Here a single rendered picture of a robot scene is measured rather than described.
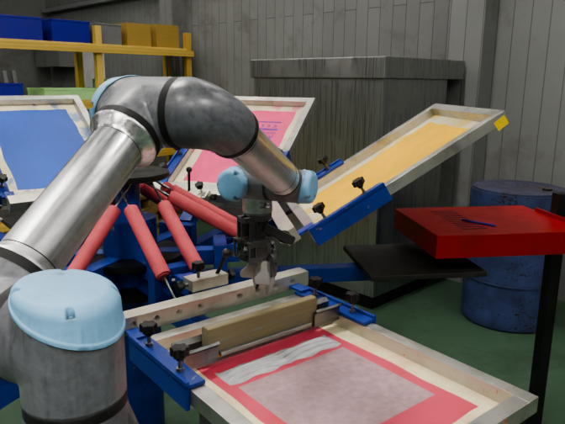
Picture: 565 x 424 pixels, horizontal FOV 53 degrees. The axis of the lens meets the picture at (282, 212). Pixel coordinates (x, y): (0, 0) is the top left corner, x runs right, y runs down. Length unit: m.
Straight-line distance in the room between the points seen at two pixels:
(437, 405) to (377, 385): 0.14
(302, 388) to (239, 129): 0.69
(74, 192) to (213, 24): 6.57
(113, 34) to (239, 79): 1.49
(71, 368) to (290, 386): 0.81
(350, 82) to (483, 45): 1.19
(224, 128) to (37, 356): 0.45
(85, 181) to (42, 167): 2.10
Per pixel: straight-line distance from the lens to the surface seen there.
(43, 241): 0.80
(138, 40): 6.94
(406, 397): 1.38
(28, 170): 2.92
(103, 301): 0.65
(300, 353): 1.52
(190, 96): 0.90
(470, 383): 1.45
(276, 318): 1.54
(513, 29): 4.93
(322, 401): 1.34
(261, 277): 1.44
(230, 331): 1.46
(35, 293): 0.67
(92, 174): 0.86
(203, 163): 2.95
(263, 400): 1.34
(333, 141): 4.24
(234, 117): 0.92
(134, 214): 1.97
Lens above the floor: 1.65
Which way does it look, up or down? 13 degrees down
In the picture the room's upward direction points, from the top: 1 degrees clockwise
